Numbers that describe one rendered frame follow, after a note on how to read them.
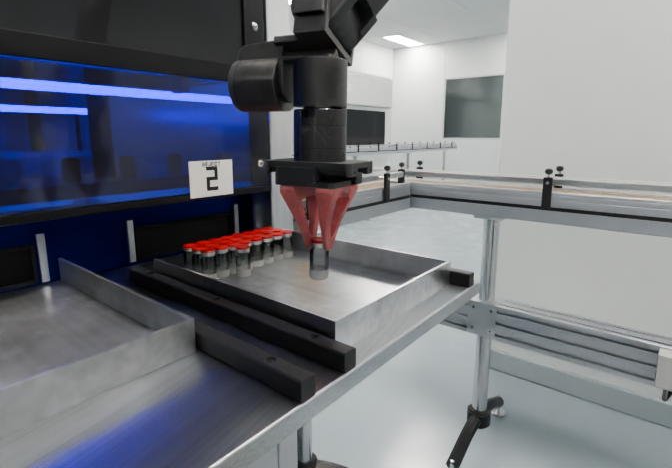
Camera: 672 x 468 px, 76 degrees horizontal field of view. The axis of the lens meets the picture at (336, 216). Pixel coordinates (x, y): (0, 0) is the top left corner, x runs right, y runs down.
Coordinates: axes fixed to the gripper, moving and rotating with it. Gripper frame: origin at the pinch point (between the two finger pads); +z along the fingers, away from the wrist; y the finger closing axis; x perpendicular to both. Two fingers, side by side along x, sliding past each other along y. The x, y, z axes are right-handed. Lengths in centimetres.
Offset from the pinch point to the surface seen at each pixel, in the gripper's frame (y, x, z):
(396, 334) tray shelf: -9.5, 0.0, 9.2
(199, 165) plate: 28.3, -11.7, -6.7
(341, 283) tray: 2.5, -11.5, 9.1
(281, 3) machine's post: 24, -31, -36
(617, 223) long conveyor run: -41, -90, 10
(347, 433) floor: 34, -88, 98
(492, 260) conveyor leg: -10, -101, 28
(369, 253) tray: 2.0, -21.1, 6.9
